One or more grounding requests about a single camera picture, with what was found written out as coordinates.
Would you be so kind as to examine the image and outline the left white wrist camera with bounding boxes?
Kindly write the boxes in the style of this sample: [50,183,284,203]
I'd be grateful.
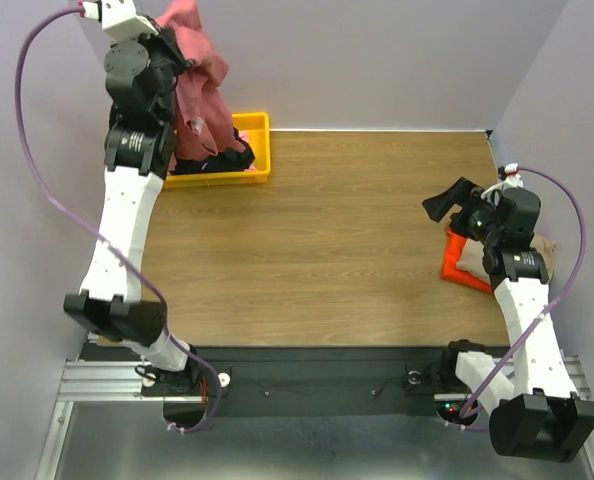
[77,0,157,42]

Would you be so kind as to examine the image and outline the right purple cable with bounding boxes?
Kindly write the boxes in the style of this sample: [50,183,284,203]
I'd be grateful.
[446,167,587,432]

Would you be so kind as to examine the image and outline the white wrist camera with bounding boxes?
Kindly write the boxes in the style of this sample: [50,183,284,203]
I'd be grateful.
[480,163,523,203]
[77,0,157,42]

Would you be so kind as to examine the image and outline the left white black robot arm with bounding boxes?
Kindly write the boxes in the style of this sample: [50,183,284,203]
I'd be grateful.
[63,25,200,395]

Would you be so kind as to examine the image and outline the black t shirt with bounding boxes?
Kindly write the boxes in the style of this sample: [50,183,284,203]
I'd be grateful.
[170,128,244,176]

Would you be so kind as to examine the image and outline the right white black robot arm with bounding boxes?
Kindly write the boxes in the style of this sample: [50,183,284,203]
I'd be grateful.
[422,176,594,463]

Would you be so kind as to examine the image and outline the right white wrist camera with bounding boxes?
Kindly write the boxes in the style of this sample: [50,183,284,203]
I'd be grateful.
[480,163,523,203]

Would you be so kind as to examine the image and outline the yellow plastic bin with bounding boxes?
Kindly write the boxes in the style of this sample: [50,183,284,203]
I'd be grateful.
[163,112,272,190]

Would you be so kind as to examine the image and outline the light pink t shirt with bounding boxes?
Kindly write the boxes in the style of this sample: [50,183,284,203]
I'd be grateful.
[238,130,257,171]

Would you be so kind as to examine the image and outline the folded orange t shirt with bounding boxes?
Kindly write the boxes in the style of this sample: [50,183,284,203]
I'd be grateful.
[440,230,493,294]

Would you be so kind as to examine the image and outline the pink red t shirt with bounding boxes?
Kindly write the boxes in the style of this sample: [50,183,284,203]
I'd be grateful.
[157,1,243,171]

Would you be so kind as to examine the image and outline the folded beige t shirt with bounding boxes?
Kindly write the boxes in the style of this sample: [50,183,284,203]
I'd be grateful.
[457,233,558,281]

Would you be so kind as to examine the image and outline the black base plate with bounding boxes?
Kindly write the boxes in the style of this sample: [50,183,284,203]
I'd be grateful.
[80,344,466,426]

